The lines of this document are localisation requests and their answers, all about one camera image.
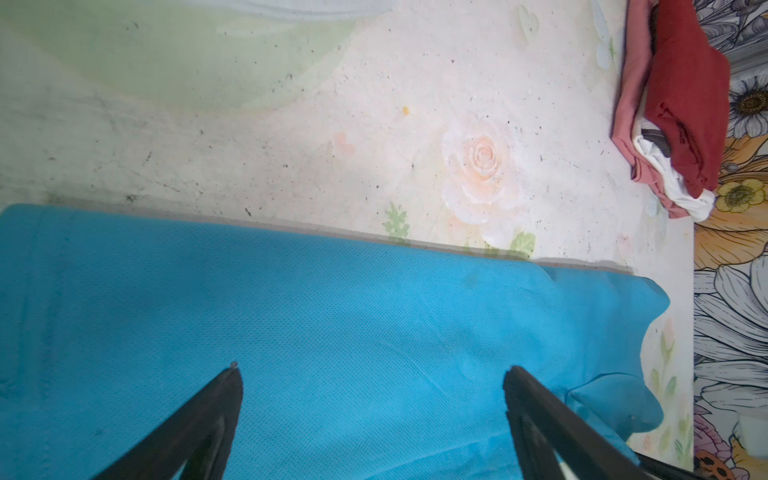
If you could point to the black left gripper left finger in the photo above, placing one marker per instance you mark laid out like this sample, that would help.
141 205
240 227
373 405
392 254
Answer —
195 442

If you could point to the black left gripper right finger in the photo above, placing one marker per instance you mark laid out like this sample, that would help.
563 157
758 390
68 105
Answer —
546 433

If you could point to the blue t-shirt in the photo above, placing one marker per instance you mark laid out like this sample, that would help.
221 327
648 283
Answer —
359 360

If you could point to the white folded t-shirt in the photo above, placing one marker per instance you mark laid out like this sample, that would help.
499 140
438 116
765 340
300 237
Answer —
651 143

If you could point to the dark red folded t-shirt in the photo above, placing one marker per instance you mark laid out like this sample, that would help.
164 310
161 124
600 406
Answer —
688 95

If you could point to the pink folded t-shirt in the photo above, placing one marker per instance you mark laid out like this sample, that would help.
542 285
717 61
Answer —
636 65

